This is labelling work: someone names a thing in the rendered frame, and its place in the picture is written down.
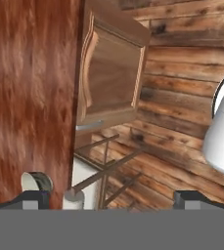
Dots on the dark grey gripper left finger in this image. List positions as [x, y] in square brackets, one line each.
[35, 197]

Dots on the brown metal stool frame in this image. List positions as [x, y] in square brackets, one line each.
[116, 163]

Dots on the light brown cabinet door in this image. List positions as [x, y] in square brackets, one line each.
[113, 71]

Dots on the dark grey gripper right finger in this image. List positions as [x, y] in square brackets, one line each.
[187, 196]

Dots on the white counter panel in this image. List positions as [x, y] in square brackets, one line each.
[84, 172]

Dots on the red-brown wooden cabinet panel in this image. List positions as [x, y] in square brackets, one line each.
[28, 97]

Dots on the white rounded object black trim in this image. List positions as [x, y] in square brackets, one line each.
[222, 136]

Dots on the white grey bowl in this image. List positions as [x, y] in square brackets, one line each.
[30, 181]

